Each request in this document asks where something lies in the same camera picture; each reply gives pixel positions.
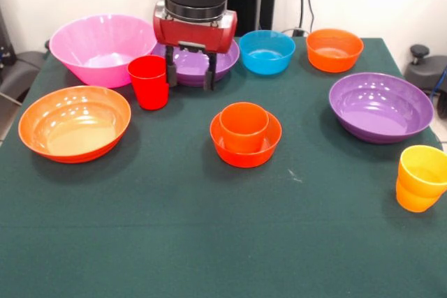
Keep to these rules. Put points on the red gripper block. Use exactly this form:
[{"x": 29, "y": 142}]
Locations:
[{"x": 192, "y": 34}]

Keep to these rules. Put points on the red cup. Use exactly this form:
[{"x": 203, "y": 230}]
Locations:
[{"x": 150, "y": 88}]

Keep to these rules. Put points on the small orange bowl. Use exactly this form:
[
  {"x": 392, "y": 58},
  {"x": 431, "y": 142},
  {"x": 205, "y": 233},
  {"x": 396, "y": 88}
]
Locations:
[
  {"x": 335, "y": 60},
  {"x": 244, "y": 160}
]

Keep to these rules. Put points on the purple bowl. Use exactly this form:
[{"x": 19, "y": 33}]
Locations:
[
  {"x": 380, "y": 109},
  {"x": 192, "y": 71}
]

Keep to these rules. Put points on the blue bowl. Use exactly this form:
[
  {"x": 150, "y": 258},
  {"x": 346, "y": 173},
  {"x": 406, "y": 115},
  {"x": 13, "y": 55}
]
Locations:
[{"x": 267, "y": 60}]

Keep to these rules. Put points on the pink bowl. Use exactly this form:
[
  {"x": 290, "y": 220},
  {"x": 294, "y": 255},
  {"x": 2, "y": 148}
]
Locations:
[{"x": 104, "y": 36}]

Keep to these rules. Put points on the large orange bowl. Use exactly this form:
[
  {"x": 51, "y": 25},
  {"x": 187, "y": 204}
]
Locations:
[{"x": 75, "y": 127}]

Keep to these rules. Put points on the dark green tablecloth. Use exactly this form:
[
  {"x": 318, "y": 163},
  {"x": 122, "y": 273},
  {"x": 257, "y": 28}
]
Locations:
[{"x": 209, "y": 224}]

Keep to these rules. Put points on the yellow cup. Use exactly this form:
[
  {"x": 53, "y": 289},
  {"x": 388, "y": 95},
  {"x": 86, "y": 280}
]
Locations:
[{"x": 422, "y": 158}]

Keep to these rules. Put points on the light orange cup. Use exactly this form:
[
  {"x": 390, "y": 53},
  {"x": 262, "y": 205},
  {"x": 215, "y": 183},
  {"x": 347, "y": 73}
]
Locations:
[{"x": 413, "y": 202}]

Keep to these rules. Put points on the grey pedestal foot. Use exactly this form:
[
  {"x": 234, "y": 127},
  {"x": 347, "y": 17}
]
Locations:
[{"x": 21, "y": 67}]

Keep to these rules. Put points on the black equipment frame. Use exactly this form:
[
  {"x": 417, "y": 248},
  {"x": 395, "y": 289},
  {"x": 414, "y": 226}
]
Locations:
[{"x": 5, "y": 43}]

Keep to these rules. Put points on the black pedestal foot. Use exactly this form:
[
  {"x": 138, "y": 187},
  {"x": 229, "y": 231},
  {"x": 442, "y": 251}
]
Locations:
[{"x": 424, "y": 74}]

